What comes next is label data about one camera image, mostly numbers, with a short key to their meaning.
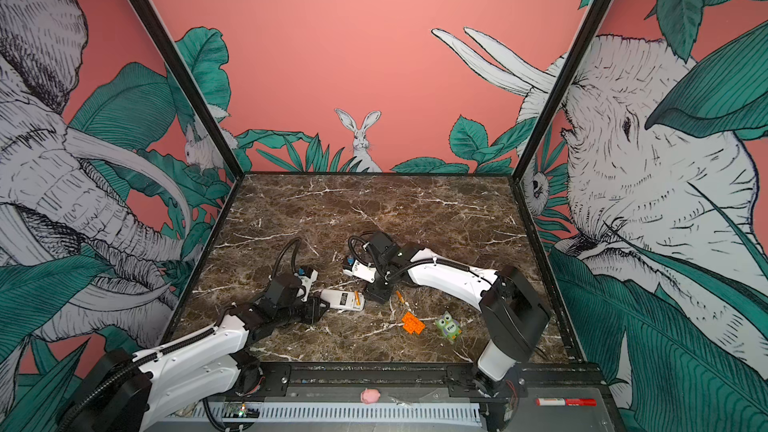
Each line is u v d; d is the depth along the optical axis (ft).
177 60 2.86
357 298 2.84
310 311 2.48
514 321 1.45
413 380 2.49
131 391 1.33
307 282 2.59
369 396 2.30
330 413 2.30
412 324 2.69
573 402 2.31
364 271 2.44
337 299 2.82
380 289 2.45
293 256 3.15
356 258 2.40
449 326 2.68
